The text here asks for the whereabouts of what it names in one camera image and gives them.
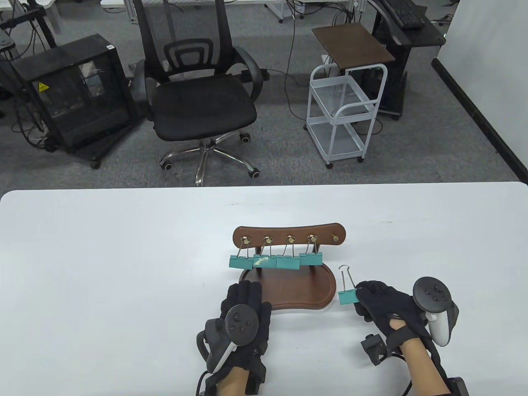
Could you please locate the person's left hand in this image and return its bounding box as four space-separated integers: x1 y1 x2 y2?
220 281 273 372

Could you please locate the person's right hand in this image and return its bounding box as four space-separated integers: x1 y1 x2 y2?
355 280 432 339

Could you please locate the teal binder clip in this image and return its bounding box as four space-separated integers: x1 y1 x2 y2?
299 235 324 266
252 236 277 269
275 236 301 271
338 266 358 306
229 236 254 271

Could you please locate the brown wooden key rack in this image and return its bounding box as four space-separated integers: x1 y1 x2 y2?
232 223 346 311

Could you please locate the person's right forearm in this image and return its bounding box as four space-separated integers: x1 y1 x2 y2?
397 329 451 396

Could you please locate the person's left forearm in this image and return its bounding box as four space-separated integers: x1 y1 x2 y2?
214 365 253 396

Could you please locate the black white handheld controller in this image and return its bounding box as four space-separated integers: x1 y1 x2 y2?
412 276 460 347
196 304 260 374

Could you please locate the black armband pack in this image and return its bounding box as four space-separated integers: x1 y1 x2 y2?
445 376 470 396

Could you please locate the white metal trolley cart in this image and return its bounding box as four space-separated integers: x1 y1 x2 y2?
305 63 389 169

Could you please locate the black computer tower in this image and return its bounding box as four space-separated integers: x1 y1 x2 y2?
362 68 386 110

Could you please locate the black office chair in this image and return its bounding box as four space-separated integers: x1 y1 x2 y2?
131 0 271 187

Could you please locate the black wheeled platform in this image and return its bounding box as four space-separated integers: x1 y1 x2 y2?
43 120 143 170

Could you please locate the black power strip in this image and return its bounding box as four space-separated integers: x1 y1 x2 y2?
240 68 271 82

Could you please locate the brown wooden side table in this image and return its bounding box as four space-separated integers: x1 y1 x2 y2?
311 22 396 70

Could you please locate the black desk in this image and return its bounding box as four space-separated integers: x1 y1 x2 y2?
366 0 447 121

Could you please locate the black keyboard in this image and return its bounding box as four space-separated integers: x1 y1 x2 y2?
380 0 430 30

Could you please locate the black glass computer case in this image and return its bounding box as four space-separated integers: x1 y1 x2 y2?
12 34 139 154

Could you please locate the white desk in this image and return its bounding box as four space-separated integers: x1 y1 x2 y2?
100 0 139 24

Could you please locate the black metal stand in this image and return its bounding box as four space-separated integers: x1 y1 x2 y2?
0 0 58 52

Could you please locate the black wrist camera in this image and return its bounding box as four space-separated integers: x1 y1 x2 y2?
361 333 391 366

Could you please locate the black glove cable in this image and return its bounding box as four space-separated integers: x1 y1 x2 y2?
196 369 215 396

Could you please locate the black floor cable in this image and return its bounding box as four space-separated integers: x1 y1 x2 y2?
285 14 309 121

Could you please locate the white wheeled table frame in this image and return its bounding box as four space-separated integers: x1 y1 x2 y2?
264 0 308 24

